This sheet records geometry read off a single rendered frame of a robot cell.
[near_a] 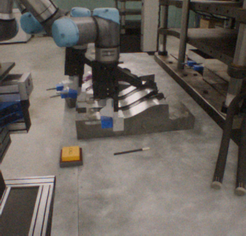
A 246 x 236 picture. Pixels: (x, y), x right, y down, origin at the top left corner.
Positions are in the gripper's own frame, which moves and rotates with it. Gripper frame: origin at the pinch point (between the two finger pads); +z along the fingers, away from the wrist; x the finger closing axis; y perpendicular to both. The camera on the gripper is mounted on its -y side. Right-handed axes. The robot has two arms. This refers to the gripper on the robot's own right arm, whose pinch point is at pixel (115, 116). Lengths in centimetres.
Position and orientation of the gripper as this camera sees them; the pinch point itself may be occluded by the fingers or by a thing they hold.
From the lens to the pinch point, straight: 83.4
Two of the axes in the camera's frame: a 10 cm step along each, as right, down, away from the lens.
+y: -9.9, 0.7, -1.4
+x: 1.6, 4.6, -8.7
